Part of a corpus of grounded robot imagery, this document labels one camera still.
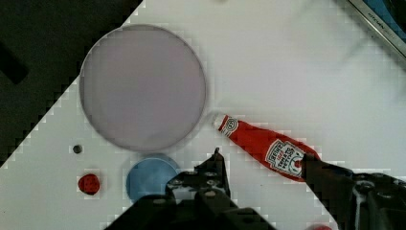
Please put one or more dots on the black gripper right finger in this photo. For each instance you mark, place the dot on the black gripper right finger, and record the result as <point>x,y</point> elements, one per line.
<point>357,201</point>

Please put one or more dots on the blue cup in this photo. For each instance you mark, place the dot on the blue cup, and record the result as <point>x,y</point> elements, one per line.
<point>149,176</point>

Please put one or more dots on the dark table hole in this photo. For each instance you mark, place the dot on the dark table hole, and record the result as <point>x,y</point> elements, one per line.
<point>77,149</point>

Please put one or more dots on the red toy strawberry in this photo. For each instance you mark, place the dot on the red toy strawberry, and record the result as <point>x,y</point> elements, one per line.
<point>89,184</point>

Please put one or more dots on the silver toaster oven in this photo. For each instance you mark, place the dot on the silver toaster oven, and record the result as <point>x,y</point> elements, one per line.
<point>387,18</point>

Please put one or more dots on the lilac round plate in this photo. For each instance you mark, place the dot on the lilac round plate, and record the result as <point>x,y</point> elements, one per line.
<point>142,88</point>

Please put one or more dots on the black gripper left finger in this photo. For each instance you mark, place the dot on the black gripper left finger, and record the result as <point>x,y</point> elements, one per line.
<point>211,174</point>

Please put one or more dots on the red felt ketchup bottle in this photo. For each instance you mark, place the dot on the red felt ketchup bottle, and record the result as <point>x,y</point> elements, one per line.
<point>276,152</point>

